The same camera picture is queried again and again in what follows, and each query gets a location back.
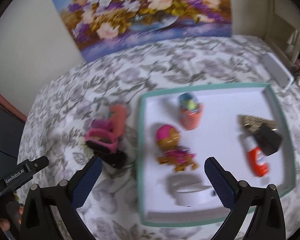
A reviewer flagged red white glue stick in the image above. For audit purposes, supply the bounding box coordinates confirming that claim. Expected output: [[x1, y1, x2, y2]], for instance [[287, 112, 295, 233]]
[[243, 136, 269, 177]]

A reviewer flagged white round camera device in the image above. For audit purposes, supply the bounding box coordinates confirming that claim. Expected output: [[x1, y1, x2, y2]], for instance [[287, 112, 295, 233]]
[[167, 174, 217, 207]]

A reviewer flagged pink puppy toy figure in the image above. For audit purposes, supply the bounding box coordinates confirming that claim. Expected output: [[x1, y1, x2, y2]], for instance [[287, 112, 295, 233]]
[[156, 124, 199, 173]]

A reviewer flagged salmon toy with blue handle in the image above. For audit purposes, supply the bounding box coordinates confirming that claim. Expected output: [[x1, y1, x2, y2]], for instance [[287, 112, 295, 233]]
[[178, 93, 204, 131]]

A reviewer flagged grey floral tablecloth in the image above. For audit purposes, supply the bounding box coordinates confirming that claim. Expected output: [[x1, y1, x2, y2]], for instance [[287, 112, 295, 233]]
[[16, 35, 300, 240]]

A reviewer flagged black power adapter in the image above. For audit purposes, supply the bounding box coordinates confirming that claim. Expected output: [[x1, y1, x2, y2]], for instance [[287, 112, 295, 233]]
[[253, 124, 282, 156]]

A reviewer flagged gold patterned comb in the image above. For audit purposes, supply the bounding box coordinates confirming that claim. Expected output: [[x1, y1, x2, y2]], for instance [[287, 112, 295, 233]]
[[239, 115, 277, 131]]

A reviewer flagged teal white shallow box tray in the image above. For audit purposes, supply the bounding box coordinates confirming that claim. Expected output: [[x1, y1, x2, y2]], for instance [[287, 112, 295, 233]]
[[137, 83, 296, 228]]

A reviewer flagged white rectangular box device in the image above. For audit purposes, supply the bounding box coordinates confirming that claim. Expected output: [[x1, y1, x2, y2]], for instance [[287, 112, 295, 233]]
[[262, 53, 294, 91]]

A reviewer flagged flower painting canvas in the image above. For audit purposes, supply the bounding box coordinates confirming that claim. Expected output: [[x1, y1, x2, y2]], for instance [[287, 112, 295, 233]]
[[52, 0, 232, 62]]

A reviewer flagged white lattice shelf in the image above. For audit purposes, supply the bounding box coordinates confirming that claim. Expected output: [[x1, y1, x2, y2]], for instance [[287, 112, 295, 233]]
[[264, 0, 300, 76]]

